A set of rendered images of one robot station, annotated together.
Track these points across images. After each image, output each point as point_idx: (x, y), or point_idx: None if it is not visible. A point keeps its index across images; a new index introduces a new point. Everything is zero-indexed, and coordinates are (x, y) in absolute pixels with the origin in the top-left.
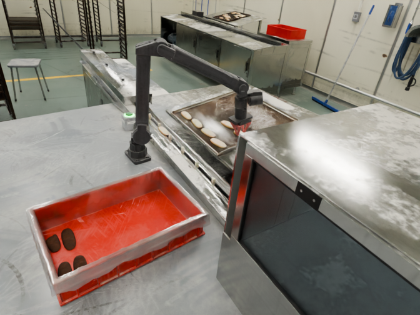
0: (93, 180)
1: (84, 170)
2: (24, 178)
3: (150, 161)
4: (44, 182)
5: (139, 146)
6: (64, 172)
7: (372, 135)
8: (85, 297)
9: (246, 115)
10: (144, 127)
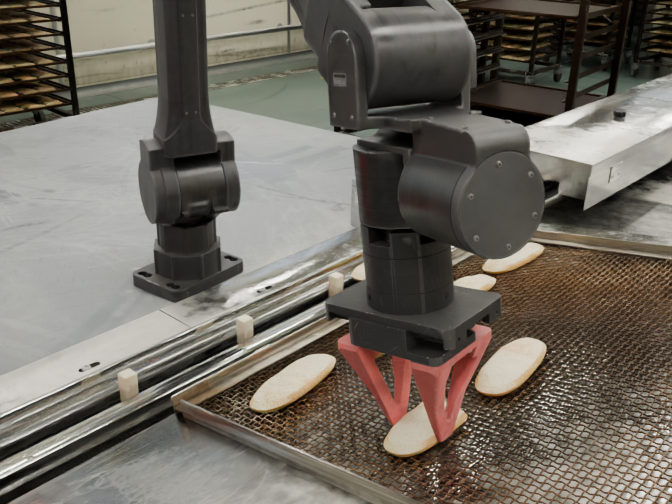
0: (23, 249)
1: (75, 228)
2: (28, 185)
3: (166, 303)
4: (10, 204)
5: (162, 229)
6: (63, 210)
7: None
8: None
9: (408, 302)
10: (146, 155)
